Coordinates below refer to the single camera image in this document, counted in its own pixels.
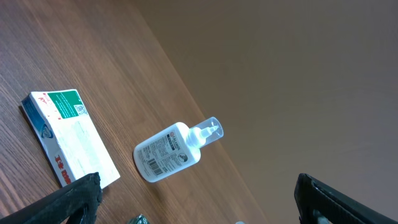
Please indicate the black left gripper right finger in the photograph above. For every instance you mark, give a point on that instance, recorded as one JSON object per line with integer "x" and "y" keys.
{"x": 319, "y": 203}

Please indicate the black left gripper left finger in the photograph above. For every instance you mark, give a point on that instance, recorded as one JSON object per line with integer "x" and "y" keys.
{"x": 75, "y": 203}

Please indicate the white green medicine box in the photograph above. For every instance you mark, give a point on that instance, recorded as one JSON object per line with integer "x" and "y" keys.
{"x": 68, "y": 136}

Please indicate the white lotion bottle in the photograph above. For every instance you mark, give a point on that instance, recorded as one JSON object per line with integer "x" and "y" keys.
{"x": 175, "y": 148}

